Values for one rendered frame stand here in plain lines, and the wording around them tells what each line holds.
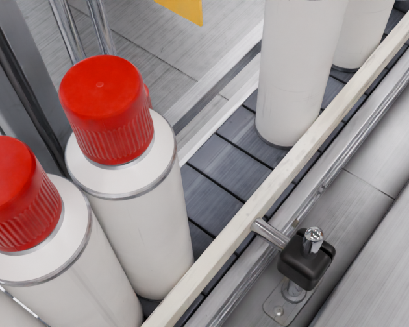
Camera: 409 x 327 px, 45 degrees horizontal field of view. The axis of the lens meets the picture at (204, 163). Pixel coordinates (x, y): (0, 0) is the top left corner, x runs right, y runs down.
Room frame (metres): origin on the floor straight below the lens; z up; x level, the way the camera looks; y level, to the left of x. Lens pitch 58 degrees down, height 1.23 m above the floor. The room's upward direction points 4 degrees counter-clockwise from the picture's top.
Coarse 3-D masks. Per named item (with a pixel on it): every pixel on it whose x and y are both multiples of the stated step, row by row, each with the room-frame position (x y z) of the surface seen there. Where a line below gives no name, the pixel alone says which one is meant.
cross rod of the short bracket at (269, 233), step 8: (256, 224) 0.14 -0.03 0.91; (264, 224) 0.14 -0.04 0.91; (256, 232) 0.14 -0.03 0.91; (264, 232) 0.14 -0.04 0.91; (272, 232) 0.14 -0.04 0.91; (280, 232) 0.14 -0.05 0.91; (264, 240) 0.13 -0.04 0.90; (272, 240) 0.13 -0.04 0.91; (280, 240) 0.13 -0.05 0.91; (288, 240) 0.13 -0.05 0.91; (280, 248) 0.13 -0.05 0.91
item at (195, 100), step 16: (256, 32) 0.28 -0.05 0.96; (240, 48) 0.26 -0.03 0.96; (256, 48) 0.27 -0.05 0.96; (224, 64) 0.25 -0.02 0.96; (240, 64) 0.25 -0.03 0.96; (208, 80) 0.23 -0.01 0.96; (224, 80) 0.24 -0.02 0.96; (192, 96) 0.22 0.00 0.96; (208, 96) 0.22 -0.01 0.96; (176, 112) 0.21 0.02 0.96; (192, 112) 0.21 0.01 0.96; (176, 128) 0.20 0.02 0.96; (0, 288) 0.09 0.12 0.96
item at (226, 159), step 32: (384, 32) 0.35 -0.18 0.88; (256, 96) 0.28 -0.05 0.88; (224, 128) 0.25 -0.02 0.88; (192, 160) 0.22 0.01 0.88; (224, 160) 0.22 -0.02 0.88; (256, 160) 0.22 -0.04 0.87; (192, 192) 0.19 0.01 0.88; (224, 192) 0.19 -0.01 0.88; (288, 192) 0.18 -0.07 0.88; (192, 224) 0.16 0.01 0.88; (224, 224) 0.16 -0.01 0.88
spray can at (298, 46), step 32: (288, 0) 0.23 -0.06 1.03; (320, 0) 0.22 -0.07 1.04; (288, 32) 0.23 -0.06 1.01; (320, 32) 0.22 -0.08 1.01; (288, 64) 0.23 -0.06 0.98; (320, 64) 0.23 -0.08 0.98; (288, 96) 0.22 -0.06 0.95; (320, 96) 0.23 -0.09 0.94; (256, 128) 0.24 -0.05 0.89; (288, 128) 0.22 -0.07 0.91
